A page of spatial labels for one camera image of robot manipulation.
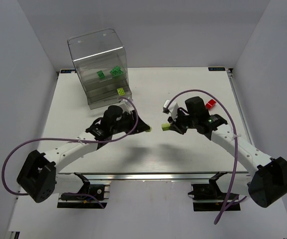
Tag yellow square lego brick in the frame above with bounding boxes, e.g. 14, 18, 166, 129
117, 88, 125, 96

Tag green long lego brick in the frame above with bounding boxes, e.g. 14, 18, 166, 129
110, 66, 124, 77

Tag green square lego brick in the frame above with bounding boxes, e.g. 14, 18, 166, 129
97, 70, 105, 79

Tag clear plastic drawer container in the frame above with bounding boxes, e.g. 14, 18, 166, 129
67, 28, 132, 110

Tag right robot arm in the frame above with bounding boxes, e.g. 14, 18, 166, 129
163, 97, 287, 208

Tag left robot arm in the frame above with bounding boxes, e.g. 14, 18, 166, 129
17, 106, 150, 203

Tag large red lego brick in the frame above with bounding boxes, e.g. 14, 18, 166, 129
205, 99, 217, 110

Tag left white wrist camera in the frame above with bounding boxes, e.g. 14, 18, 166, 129
117, 99, 134, 114

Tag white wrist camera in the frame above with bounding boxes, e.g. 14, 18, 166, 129
117, 99, 134, 114
162, 100, 179, 120

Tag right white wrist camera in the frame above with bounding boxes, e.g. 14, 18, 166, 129
162, 100, 179, 120

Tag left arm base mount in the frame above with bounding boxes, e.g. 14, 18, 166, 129
54, 173, 110, 209

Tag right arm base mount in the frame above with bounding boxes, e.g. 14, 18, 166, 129
188, 172, 231, 212

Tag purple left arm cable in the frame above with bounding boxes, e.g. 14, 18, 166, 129
1, 97, 140, 209

